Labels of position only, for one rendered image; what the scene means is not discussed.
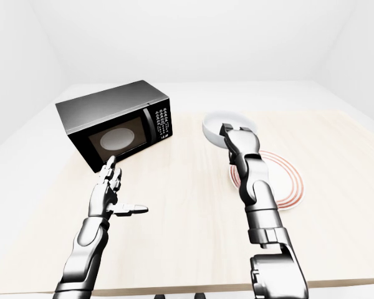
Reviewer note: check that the small dark shape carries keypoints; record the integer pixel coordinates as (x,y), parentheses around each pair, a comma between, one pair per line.
(159,296)
(200,296)

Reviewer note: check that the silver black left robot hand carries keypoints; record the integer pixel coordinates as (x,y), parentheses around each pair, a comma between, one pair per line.
(99,199)

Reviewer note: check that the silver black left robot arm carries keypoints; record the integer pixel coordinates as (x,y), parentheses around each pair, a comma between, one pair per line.
(81,249)

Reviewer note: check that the white bowl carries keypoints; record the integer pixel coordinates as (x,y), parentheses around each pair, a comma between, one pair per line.
(212,129)

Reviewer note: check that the white plate with red rings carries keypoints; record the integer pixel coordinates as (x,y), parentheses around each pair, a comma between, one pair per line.
(283,180)

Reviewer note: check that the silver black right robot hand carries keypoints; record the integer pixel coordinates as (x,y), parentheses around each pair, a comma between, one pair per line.
(243,141)

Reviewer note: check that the black and silver microwave oven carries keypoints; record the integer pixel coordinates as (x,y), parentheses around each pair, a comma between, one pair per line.
(106,102)

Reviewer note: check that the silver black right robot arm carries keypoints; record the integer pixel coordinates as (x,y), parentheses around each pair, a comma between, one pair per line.
(265,205)

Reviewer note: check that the round glass microwave turntable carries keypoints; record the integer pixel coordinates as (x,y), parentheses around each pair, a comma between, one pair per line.
(116,139)

